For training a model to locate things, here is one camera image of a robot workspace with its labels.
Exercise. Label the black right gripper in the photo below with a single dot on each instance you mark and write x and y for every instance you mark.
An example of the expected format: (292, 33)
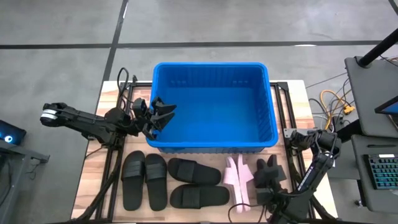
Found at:
(270, 186)

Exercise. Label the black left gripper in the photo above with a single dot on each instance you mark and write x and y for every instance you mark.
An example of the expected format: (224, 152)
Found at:
(150, 124)

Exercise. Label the pink foam slide sandal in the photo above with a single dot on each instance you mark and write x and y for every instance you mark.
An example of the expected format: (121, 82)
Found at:
(245, 174)
(231, 179)

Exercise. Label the black foam slide sandal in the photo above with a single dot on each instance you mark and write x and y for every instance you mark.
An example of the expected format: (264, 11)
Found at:
(156, 189)
(202, 174)
(133, 186)
(211, 196)

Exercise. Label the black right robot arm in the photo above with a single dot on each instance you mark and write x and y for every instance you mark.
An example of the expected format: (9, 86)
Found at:
(314, 168)

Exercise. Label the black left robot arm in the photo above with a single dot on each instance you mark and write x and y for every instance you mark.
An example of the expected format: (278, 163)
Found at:
(77, 119)

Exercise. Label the blue plastic bin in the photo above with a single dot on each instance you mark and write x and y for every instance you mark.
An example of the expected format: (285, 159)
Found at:
(214, 112)

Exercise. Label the grey desk with keyboard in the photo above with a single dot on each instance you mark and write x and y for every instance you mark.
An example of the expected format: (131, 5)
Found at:
(360, 174)

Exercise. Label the black backlit keyboard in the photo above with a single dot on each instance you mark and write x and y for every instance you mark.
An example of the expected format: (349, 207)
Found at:
(384, 172)

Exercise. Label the grey desk top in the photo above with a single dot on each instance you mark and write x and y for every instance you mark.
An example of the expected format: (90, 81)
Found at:
(370, 93)

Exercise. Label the black monitor with blue screen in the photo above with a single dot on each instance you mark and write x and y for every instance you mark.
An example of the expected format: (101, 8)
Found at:
(390, 107)

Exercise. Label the grey metal stand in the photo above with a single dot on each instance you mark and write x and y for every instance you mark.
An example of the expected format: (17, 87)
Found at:
(18, 152)

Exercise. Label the black device with blue light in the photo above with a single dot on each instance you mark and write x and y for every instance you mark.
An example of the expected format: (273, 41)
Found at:
(14, 132)

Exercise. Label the black round pole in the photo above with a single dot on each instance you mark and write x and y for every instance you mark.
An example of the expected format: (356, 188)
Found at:
(379, 48)

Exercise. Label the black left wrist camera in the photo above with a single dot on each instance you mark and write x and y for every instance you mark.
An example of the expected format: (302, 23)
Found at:
(140, 107)

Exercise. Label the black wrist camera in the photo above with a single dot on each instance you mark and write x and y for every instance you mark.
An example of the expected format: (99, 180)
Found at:
(140, 107)
(265, 196)

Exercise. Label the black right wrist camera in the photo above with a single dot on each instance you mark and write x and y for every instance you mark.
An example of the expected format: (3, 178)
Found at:
(265, 196)

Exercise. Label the black aluminium table frame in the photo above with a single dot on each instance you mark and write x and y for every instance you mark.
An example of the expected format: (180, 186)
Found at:
(116, 186)
(286, 105)

